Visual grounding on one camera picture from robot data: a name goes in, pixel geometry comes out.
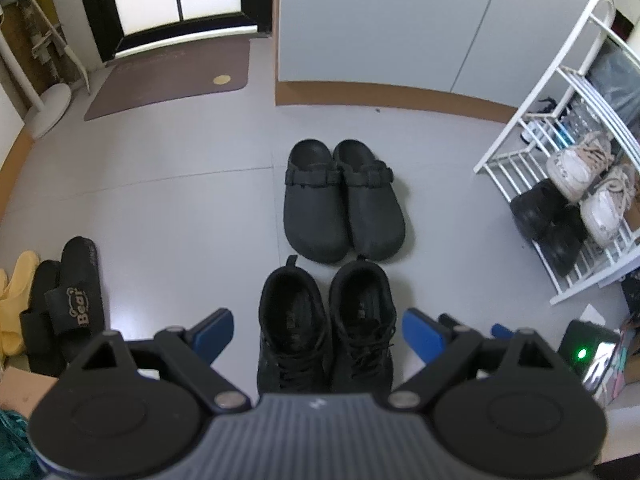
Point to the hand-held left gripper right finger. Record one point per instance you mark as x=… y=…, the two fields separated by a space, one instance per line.
x=422 y=337

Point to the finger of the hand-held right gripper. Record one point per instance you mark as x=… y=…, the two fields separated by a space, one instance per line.
x=500 y=331

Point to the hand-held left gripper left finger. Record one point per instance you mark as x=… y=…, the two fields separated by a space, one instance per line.
x=215 y=335

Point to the black sneaker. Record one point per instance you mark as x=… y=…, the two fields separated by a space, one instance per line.
x=280 y=360
x=365 y=360

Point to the white shoe rack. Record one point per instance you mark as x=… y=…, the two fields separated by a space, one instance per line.
x=562 y=296

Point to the black buckle clog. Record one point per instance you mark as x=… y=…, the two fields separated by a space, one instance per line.
x=375 y=210
x=315 y=210

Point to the white patterned sneaker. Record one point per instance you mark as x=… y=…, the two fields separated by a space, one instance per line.
x=602 y=215
x=570 y=170

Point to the black device green light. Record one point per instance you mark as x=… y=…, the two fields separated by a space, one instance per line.
x=580 y=345

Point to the white paper sheet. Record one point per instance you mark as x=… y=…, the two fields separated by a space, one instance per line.
x=594 y=314

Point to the smartphone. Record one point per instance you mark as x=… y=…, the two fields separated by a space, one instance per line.
x=602 y=367

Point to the cardboard box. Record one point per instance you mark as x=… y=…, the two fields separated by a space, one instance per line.
x=25 y=390

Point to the dark glass bottle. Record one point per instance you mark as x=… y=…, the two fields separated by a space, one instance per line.
x=530 y=132

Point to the teal cloth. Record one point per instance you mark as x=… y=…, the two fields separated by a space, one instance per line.
x=15 y=445

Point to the clear plastic bottle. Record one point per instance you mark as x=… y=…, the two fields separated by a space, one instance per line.
x=580 y=115

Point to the brown doormat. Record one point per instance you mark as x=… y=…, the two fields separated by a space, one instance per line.
x=165 y=80

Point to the dark plastic bag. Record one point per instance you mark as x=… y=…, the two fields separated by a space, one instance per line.
x=620 y=85

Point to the white fan stand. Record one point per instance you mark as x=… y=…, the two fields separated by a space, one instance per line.
x=50 y=110

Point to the pale grey cabinet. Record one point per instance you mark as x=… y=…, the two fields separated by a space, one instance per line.
x=375 y=20

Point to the black framed glass door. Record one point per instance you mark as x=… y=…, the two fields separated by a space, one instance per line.
x=95 y=10

